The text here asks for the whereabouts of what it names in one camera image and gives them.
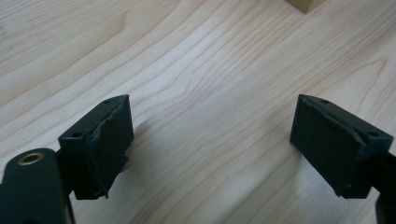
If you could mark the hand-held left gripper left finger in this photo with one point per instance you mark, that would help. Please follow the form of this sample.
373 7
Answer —
102 149

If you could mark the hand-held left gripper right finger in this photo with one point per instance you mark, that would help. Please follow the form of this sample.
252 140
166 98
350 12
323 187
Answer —
330 146

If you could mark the wooden compartment box with lid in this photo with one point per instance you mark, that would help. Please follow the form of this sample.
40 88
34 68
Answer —
306 4

